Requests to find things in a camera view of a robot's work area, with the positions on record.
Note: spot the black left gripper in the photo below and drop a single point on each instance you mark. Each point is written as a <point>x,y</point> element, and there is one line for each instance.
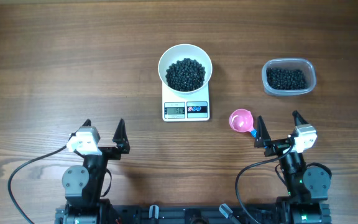
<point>114,154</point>

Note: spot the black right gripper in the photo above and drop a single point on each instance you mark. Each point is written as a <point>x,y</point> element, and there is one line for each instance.
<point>275,146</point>

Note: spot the pink scoop blue handle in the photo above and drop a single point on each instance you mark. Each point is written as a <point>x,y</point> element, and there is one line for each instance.
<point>242,121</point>

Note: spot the black beans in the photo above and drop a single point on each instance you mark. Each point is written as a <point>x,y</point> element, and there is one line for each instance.
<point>185,75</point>

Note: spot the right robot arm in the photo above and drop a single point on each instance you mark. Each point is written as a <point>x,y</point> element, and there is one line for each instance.
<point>307,184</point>

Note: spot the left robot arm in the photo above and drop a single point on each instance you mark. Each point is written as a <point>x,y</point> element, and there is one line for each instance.
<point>83,184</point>

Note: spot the white digital kitchen scale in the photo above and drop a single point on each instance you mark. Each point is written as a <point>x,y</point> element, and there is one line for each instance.
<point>182,107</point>

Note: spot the white bowl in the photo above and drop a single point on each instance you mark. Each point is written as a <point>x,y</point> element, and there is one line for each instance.
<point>179,52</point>

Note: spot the clear plastic container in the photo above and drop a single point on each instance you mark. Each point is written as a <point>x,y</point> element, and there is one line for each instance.
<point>288,77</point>

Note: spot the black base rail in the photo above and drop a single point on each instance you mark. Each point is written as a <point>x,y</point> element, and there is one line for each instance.
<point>272,213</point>

